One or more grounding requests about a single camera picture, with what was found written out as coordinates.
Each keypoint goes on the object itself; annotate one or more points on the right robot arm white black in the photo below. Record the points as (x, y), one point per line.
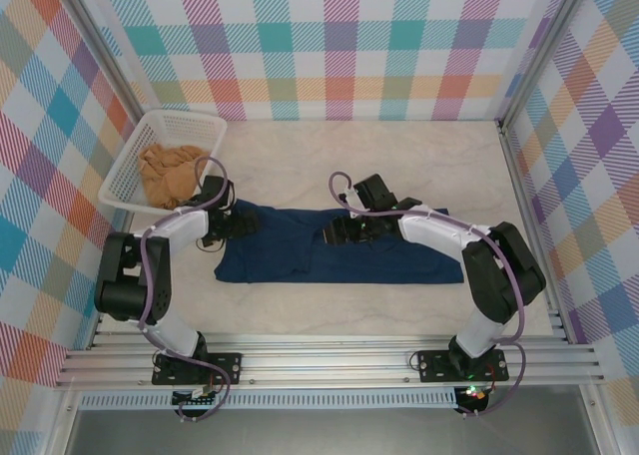
(434, 230)

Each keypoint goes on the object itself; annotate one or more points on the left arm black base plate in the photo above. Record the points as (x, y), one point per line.
(229, 367)

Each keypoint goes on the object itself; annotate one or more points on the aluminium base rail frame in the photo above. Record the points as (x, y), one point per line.
(324, 360)

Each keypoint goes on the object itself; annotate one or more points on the white plastic basket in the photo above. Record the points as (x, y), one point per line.
(175, 123)

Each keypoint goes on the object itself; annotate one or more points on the tan crumpled cloth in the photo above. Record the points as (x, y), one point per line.
(160, 170)

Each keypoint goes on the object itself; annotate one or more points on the small board with coloured light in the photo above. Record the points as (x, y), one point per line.
(474, 394)

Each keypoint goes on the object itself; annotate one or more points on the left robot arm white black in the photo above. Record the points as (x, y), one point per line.
(175, 225)

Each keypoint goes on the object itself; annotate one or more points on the dark blue t-shirt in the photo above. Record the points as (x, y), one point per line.
(279, 260)

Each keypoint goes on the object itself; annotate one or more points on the small board with green lights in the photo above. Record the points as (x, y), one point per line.
(192, 401)

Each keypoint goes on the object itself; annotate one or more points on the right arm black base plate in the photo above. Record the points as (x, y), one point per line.
(434, 367)

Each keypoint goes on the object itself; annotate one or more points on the aluminium corner post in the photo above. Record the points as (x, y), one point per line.
(103, 41)
(541, 46)

